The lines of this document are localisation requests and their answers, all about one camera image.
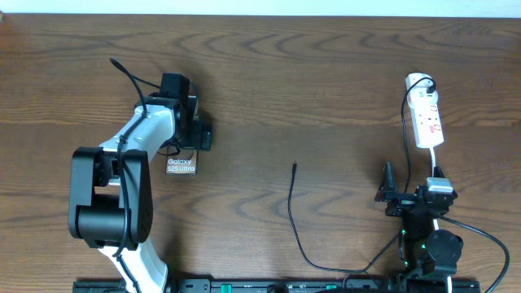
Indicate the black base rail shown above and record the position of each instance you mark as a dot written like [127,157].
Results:
[289,286]

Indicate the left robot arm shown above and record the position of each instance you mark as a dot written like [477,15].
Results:
[110,199]

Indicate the white power strip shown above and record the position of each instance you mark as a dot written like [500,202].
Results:
[425,116]

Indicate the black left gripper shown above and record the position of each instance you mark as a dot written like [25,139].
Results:
[197,141]

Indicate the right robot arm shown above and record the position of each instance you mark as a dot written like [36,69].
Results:
[430,254]

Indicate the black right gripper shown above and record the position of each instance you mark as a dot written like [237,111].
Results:
[387,193]

